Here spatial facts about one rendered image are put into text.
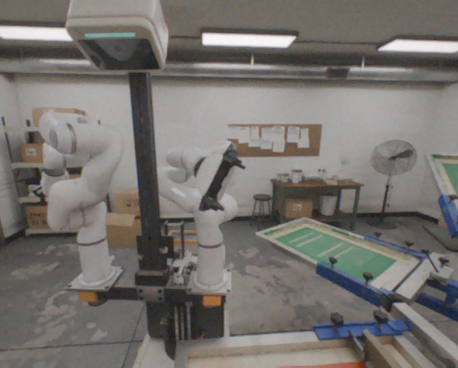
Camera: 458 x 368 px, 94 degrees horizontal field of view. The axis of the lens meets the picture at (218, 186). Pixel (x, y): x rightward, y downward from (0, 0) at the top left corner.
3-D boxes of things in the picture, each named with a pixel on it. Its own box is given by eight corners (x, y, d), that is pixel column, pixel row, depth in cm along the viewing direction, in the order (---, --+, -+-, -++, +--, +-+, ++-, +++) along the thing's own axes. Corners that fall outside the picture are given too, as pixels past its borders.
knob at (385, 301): (389, 320, 82) (393, 304, 81) (378, 308, 88) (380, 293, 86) (407, 319, 83) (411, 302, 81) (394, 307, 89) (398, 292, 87)
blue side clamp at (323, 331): (318, 353, 74) (320, 336, 72) (310, 339, 79) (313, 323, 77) (399, 347, 76) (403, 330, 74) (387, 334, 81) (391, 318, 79)
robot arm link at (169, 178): (147, 196, 94) (182, 189, 107) (201, 236, 70) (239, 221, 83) (147, 164, 89) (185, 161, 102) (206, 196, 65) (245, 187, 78)
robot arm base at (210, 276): (197, 265, 91) (196, 231, 88) (226, 265, 90) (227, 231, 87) (191, 290, 76) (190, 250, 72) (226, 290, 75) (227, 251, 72)
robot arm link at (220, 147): (232, 167, 72) (229, 139, 70) (245, 173, 63) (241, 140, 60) (188, 177, 69) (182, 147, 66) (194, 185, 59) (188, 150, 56)
